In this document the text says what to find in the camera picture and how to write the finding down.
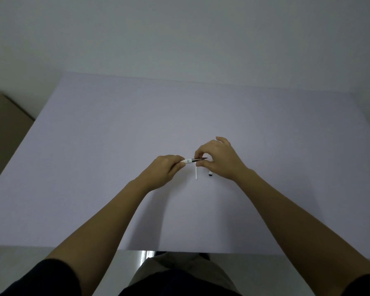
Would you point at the person's left hand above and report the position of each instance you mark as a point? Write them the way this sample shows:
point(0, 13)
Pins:
point(158, 174)

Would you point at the person's right hand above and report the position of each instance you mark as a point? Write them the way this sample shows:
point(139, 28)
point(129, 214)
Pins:
point(223, 163)

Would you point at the person's left thumb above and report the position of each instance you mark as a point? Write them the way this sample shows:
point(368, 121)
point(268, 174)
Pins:
point(178, 168)

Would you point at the person's right thumb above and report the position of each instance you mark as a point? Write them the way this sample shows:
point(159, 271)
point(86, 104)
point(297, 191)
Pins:
point(202, 163)

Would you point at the white pen with black tip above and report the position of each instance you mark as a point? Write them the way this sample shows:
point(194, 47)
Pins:
point(189, 160)

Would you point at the person's left forearm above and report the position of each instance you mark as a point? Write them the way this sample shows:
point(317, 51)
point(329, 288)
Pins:
point(108, 225)

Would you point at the person's right forearm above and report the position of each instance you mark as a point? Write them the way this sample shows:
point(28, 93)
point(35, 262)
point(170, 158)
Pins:
point(296, 231)

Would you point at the white pen tube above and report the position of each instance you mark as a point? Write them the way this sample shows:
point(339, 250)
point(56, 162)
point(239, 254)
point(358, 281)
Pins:
point(196, 174)

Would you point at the lavender table cover sheet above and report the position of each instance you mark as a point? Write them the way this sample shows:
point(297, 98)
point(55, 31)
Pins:
point(111, 144)

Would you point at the person's dark shirt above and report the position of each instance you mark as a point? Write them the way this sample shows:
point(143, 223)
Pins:
point(178, 288)

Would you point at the person's dark left sleeve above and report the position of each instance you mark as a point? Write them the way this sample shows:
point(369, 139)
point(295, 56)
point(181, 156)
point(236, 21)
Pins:
point(43, 280)

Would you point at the person's dark sleeve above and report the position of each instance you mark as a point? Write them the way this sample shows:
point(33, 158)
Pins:
point(365, 286)
point(43, 280)

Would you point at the beige cabinet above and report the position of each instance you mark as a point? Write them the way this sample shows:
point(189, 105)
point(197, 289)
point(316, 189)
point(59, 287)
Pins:
point(4, 132)

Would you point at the person's dark right sleeve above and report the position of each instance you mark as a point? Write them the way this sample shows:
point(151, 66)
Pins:
point(365, 286)

